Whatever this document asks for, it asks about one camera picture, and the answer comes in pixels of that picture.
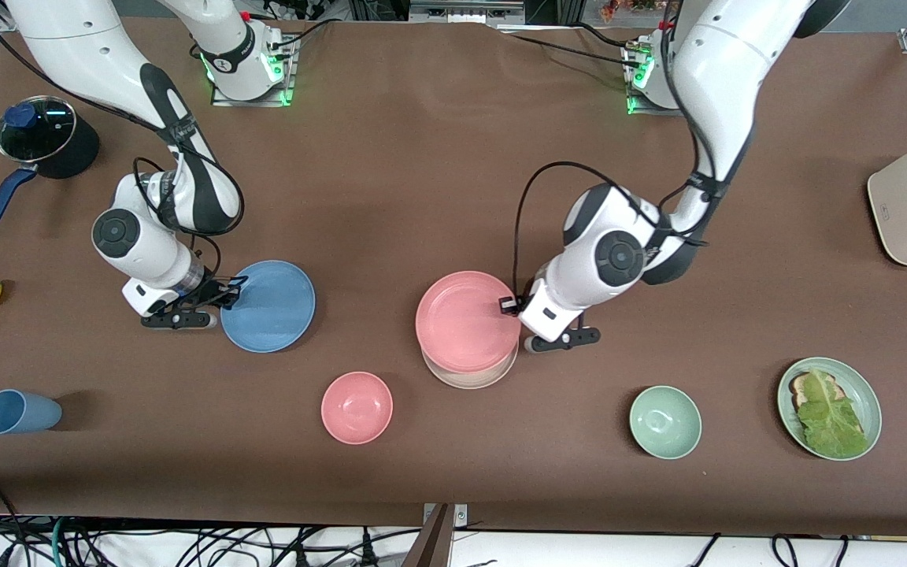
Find blue plastic cup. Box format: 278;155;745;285
0;389;63;435

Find beige plate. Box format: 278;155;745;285
421;345;520;391

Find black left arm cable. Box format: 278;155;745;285
512;20;755;297

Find small green bowl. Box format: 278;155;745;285
629;385;702;460

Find orange artificial flowers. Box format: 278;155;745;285
599;0;684;22

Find pink plate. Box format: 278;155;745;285
415;271;523;376

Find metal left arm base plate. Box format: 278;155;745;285
624;43;690;118

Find grey slanted post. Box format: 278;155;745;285
402;504;456;567

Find green plate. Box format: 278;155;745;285
776;357;883;462

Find black base cable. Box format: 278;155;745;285
568;21;634;53
501;31;637;70
271;19;344;50

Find green lettuce leaf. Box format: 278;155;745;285
795;368;867;458

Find blue plate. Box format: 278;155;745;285
220;260;317;354

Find toast slice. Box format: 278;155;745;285
789;372;842;412

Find grey metal bracket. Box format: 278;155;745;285
422;502;470;527

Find brown table cloth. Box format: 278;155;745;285
0;14;907;538

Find green cable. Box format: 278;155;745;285
49;518;70;567

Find glass lid blue knob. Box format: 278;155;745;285
0;95;78;164

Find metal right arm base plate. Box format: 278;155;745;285
210;35;298;108

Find small pink bowl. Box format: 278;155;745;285
320;371;394;446

